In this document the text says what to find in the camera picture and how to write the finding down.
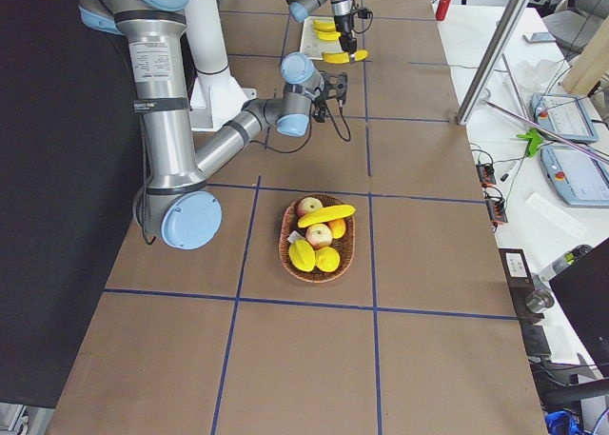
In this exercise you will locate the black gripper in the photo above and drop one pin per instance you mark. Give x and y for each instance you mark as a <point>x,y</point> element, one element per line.
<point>320,108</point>
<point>342,26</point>

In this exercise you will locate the yellow banana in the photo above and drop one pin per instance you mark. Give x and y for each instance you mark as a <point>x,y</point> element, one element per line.
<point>326,214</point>
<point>341,58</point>

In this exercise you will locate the yellow banana moved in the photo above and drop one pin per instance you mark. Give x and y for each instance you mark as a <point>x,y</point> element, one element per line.
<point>324,25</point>
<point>327,36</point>

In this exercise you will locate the brown wicker basket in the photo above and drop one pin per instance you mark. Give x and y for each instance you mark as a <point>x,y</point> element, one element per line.
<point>290,232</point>

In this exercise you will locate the white rectangular bear tray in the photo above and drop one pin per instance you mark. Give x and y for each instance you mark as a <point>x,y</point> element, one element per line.
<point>311,46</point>

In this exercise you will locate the red apple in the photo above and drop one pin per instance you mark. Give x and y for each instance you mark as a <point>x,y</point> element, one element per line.
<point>307,205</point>

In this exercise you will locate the orange fruit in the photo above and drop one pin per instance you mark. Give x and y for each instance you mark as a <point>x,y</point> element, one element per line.
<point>337,228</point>

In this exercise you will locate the pink white peach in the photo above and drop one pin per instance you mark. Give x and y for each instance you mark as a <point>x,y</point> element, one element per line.
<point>319,235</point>

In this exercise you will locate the yellow starfruit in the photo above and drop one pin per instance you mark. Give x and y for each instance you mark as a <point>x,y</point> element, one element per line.
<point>302,255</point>

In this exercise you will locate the yellow lemon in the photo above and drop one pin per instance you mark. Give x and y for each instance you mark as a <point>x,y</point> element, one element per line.
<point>327,259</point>

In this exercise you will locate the teach pendant far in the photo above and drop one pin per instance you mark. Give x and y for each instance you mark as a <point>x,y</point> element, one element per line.
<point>565,115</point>

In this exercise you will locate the teach pendant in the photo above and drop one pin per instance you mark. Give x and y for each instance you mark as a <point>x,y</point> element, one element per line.
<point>565,115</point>
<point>579,180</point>

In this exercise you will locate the teach pendant near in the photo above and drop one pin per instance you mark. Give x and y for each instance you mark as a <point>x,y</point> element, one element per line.
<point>579,180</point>

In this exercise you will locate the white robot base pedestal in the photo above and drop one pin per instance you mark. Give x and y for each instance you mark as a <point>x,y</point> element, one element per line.
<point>217,97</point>

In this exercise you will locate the aluminium frame post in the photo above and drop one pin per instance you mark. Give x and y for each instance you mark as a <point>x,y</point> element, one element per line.
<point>499,40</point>

